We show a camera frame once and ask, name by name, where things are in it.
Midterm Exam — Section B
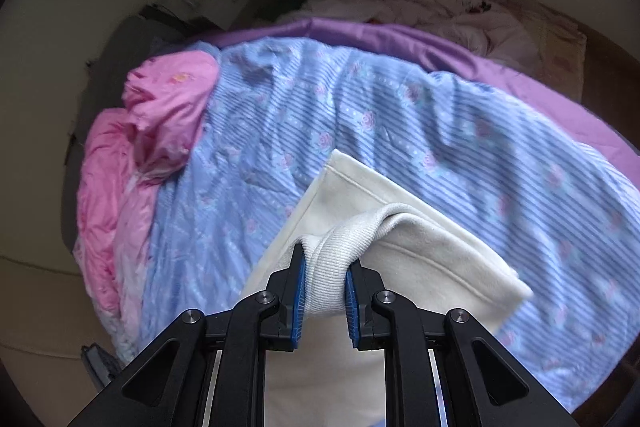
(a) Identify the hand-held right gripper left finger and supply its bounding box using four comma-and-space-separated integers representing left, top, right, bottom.
67, 243, 307, 427

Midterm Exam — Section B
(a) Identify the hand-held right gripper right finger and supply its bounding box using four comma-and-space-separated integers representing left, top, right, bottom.
345, 258, 576, 427

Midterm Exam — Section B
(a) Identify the cream sweatshirt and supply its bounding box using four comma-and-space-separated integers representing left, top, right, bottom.
241, 148, 535, 427

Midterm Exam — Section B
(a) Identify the blue striped floral bedsheet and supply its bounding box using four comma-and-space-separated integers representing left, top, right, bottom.
120, 36, 632, 413

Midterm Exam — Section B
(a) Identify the dark ribbed object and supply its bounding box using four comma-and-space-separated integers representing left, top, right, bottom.
80, 344, 123, 390

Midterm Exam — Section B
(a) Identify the pink quilt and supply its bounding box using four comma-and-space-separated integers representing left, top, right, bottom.
74, 51, 221, 358

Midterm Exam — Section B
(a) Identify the purple sheet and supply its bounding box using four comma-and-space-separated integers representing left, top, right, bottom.
200, 18, 640, 188

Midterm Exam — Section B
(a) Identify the cardboard box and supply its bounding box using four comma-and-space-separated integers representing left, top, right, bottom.
520, 4, 588, 105

